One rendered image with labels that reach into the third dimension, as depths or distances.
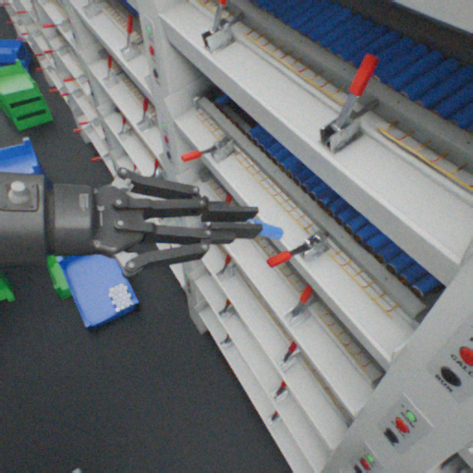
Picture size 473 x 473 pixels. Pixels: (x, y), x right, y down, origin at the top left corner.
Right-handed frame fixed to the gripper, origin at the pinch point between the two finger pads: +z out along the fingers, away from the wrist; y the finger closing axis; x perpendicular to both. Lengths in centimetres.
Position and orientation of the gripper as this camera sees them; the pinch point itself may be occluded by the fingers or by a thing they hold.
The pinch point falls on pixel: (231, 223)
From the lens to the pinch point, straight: 50.2
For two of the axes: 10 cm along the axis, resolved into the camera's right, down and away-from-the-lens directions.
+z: 9.1, 0.0, 4.1
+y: -1.8, -9.0, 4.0
